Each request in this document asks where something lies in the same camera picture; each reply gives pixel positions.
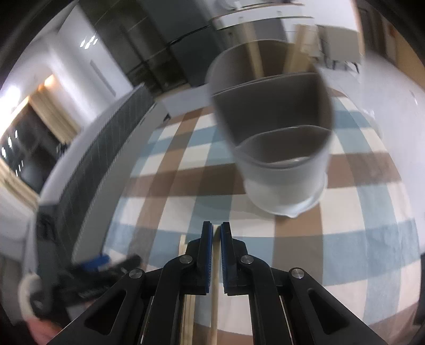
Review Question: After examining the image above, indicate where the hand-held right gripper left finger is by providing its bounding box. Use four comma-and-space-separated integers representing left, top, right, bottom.
46, 221, 214, 345

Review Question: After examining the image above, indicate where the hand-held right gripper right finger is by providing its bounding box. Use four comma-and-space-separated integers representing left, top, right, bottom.
220, 222, 396, 345

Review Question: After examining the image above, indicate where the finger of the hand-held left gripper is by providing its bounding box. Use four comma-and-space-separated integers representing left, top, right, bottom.
81, 255, 110, 270
109, 254, 144, 274

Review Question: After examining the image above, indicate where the bundle of pale chopsticks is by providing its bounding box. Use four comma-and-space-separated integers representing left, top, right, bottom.
177, 234, 197, 345

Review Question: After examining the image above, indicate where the pale wooden chopstick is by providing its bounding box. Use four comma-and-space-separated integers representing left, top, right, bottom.
283, 24, 311, 74
209, 225, 220, 345
240, 13, 265, 78

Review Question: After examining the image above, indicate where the grey utensil holder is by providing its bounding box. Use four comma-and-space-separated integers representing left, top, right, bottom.
205, 40, 334, 219

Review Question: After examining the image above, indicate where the checked tablecloth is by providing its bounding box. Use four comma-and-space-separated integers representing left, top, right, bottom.
71, 89, 422, 345

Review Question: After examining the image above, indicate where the grey bed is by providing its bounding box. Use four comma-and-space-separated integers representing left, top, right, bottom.
20, 83, 167, 266

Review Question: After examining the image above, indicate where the beige curtain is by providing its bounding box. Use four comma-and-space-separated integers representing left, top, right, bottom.
28, 89, 80, 146

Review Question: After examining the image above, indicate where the dark grey fridge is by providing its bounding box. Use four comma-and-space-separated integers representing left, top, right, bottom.
159, 0, 220, 88

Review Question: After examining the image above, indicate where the white wardrobe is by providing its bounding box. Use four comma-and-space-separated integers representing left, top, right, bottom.
50, 7, 133, 110

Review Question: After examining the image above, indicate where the dark glass cabinet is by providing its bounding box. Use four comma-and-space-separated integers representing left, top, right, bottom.
109, 0, 186, 95

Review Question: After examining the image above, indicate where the white dressing table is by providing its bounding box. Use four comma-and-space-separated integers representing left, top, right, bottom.
212, 0, 319, 44

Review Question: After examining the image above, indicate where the grey nightstand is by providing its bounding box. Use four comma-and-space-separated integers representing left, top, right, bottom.
319, 25, 362, 63

